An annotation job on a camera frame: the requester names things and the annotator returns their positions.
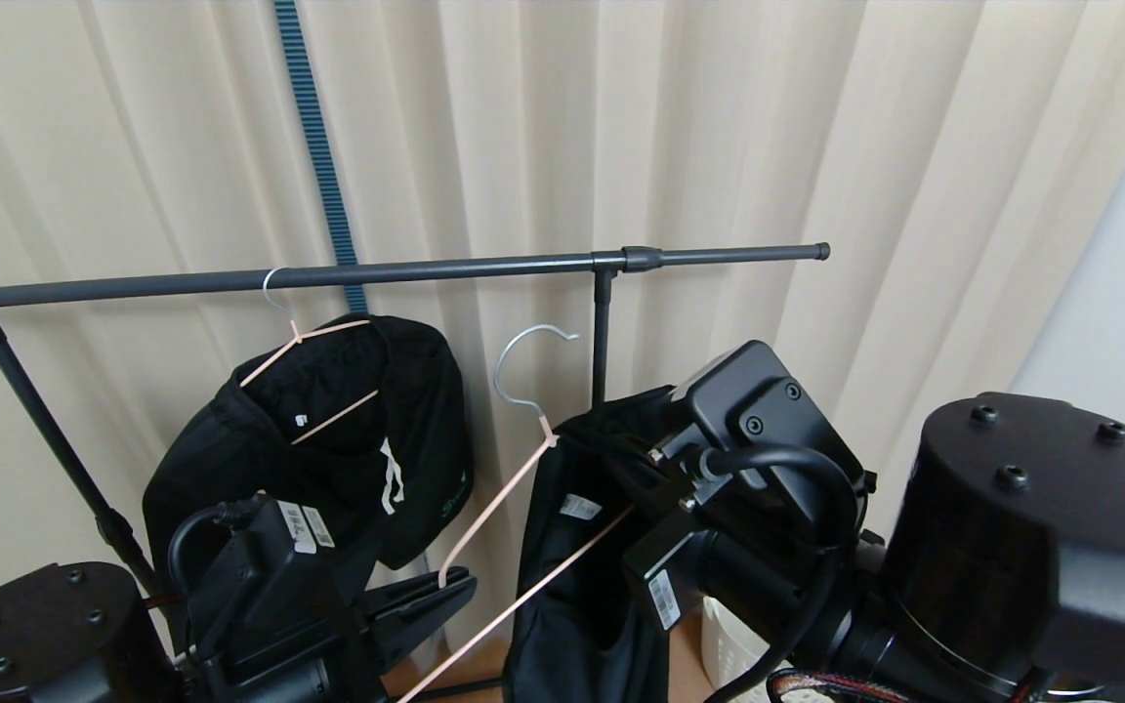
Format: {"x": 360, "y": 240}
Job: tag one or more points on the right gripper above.
{"x": 738, "y": 586}

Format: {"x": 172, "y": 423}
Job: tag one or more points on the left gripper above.
{"x": 270, "y": 674}

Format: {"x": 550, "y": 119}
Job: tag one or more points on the black heap of clothes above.
{"x": 572, "y": 586}

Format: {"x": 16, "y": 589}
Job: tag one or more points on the black shorts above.
{"x": 416, "y": 420}

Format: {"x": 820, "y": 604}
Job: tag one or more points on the pink clothes hanger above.
{"x": 333, "y": 329}
{"x": 546, "y": 430}

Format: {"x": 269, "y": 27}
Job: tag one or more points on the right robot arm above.
{"x": 1031, "y": 547}

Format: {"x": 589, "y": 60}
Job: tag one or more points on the white laundry basket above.
{"x": 719, "y": 644}

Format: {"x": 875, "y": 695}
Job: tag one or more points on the black clothes rack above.
{"x": 426, "y": 266}

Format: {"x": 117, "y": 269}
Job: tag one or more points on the beige curtain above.
{"x": 719, "y": 117}
{"x": 84, "y": 146}

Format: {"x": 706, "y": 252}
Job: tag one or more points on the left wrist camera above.
{"x": 260, "y": 566}

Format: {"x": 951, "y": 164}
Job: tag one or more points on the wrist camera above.
{"x": 260, "y": 566}
{"x": 758, "y": 410}

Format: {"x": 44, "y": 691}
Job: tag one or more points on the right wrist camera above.
{"x": 758, "y": 410}

